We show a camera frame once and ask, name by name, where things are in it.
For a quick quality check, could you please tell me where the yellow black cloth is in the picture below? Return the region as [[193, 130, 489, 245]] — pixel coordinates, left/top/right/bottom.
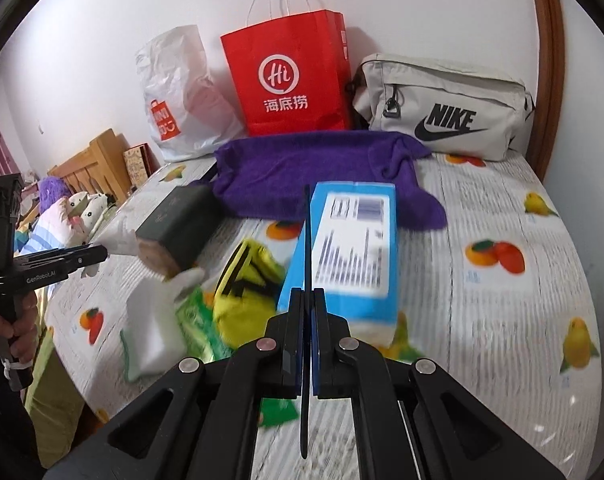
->
[[213, 238, 285, 349]]

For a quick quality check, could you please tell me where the green snack packet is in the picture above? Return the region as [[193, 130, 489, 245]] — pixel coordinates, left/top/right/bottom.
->
[[176, 286, 299, 428]]

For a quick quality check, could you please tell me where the dark green tea tin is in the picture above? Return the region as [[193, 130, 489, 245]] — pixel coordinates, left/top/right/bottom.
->
[[136, 183, 225, 278]]

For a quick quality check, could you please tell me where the white and mint glove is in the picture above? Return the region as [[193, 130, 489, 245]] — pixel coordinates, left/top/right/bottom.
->
[[119, 266, 206, 382]]

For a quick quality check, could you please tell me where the person's left hand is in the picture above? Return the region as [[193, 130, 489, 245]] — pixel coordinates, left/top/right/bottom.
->
[[0, 292, 38, 364]]

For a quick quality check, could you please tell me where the plush toys pile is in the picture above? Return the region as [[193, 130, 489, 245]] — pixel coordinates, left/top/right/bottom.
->
[[16, 177, 116, 256]]

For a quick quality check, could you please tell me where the blue tissue box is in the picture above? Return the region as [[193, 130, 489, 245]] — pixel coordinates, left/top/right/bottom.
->
[[277, 182, 399, 348]]

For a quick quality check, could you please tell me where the purple fleece blanket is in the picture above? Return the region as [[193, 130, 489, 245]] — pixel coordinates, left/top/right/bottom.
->
[[213, 130, 447, 231]]

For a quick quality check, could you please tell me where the fruit pattern tablecloth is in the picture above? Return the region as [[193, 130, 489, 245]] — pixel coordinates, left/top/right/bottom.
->
[[46, 152, 602, 479]]

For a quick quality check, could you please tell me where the white Miniso plastic bag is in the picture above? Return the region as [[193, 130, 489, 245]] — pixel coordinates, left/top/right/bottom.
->
[[136, 25, 245, 162]]

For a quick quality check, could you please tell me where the red paper shopping bag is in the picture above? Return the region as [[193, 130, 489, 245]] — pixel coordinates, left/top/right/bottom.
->
[[221, 9, 352, 138]]

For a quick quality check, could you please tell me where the grey Nike bag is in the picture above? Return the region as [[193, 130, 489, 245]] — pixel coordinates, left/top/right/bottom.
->
[[353, 53, 534, 162]]

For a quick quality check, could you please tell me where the brown wooden door frame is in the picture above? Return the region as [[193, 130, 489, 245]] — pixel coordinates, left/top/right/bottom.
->
[[526, 0, 566, 181]]

